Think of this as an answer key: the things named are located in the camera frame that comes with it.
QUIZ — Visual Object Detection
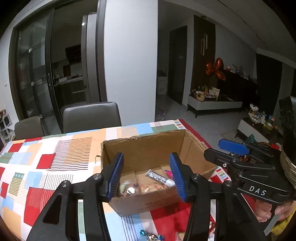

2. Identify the person's hand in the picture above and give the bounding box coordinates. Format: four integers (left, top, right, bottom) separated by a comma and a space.
254, 200, 295, 223

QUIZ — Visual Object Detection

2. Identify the white coffee table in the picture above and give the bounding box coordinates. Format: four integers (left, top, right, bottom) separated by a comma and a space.
236, 117, 279, 143

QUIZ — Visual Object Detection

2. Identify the lotus flower ornament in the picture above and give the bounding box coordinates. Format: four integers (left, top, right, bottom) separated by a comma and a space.
249, 104, 261, 124

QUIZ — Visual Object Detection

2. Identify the white low tv bench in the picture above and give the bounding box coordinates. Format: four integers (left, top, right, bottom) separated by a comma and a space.
187, 96, 243, 118

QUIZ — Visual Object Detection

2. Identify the colourful patchwork tablecloth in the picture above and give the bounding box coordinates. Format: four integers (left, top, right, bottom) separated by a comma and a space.
0, 118, 232, 241

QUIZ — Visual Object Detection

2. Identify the silver snack wrapper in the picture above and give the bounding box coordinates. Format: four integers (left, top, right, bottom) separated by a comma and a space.
145, 169, 175, 187

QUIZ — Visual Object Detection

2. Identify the small round silver snack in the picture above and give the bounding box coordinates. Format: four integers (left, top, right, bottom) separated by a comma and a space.
126, 186, 136, 195

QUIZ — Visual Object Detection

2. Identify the red foil balloon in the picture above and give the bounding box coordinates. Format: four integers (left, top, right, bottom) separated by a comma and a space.
205, 58, 226, 81

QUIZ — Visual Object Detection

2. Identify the blue foil candy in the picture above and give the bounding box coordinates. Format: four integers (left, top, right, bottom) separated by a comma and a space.
139, 230, 164, 241

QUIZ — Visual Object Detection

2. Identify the brown cardboard box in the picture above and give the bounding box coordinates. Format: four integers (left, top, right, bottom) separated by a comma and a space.
101, 130, 216, 216

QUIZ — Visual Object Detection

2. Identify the grey chair far left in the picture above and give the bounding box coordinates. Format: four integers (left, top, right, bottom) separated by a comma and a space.
15, 116, 45, 140

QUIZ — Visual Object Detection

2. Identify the dark tall cabinet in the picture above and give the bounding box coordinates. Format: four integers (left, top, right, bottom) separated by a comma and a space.
191, 15, 216, 90

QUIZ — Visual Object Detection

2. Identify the white shoe rack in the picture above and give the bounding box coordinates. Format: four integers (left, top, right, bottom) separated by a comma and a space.
0, 109, 15, 145

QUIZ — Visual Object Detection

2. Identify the grey leather chair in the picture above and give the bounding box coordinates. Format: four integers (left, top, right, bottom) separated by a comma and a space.
63, 102, 121, 133

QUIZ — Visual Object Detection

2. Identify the black glass sliding door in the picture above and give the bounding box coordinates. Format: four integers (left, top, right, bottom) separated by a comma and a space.
9, 9, 62, 135

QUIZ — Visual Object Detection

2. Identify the silver refrigerator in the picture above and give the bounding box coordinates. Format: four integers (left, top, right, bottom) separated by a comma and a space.
81, 13, 100, 103

